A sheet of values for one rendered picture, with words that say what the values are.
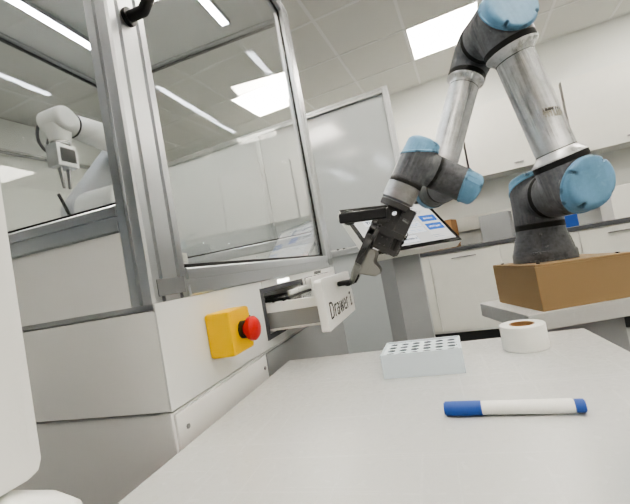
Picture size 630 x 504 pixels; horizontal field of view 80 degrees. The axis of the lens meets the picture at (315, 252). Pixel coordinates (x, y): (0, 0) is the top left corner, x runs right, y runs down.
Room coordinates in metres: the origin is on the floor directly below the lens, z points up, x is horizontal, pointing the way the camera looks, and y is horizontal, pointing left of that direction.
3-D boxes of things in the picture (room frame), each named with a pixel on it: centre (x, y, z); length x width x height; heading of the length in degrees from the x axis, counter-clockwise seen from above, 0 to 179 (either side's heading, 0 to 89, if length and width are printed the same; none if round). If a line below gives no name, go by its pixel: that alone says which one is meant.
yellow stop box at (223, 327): (0.63, 0.16, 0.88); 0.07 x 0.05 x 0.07; 164
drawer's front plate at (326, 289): (0.92, -0.03, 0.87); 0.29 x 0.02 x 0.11; 164
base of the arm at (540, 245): (1.00, -0.60, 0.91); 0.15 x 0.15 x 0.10
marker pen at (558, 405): (0.42, -0.18, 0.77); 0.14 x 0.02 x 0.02; 68
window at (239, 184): (1.00, 0.10, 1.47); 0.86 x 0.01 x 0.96; 164
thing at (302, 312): (0.98, 0.17, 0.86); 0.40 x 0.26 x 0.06; 74
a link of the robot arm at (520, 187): (0.99, -0.60, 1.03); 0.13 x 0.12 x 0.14; 3
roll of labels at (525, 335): (0.64, -0.32, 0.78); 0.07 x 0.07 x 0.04
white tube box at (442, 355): (0.63, -0.14, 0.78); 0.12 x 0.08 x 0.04; 72
